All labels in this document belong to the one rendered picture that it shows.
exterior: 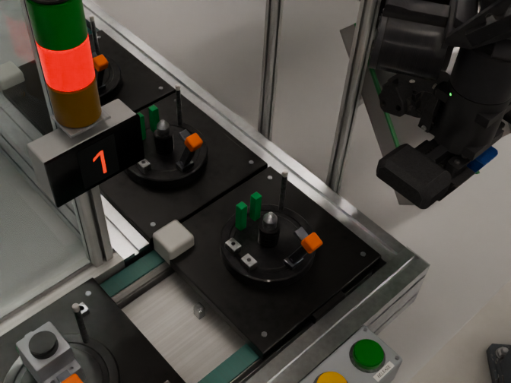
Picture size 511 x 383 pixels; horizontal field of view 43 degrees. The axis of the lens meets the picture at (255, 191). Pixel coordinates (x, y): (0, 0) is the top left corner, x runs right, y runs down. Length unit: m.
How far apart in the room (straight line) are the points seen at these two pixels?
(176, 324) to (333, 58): 0.77
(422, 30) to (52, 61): 0.34
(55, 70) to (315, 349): 0.49
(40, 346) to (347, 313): 0.41
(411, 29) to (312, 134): 0.74
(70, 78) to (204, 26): 0.91
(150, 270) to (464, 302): 0.50
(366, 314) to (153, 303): 0.31
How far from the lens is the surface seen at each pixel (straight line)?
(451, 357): 1.05
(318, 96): 1.38
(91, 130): 0.74
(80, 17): 0.65
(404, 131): 1.03
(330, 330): 0.91
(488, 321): 1.10
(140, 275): 0.96
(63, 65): 0.66
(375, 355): 0.89
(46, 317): 0.92
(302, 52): 1.49
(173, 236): 0.94
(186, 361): 0.92
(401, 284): 0.97
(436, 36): 0.58
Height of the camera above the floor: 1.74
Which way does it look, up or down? 49 degrees down
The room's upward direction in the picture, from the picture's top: 4 degrees clockwise
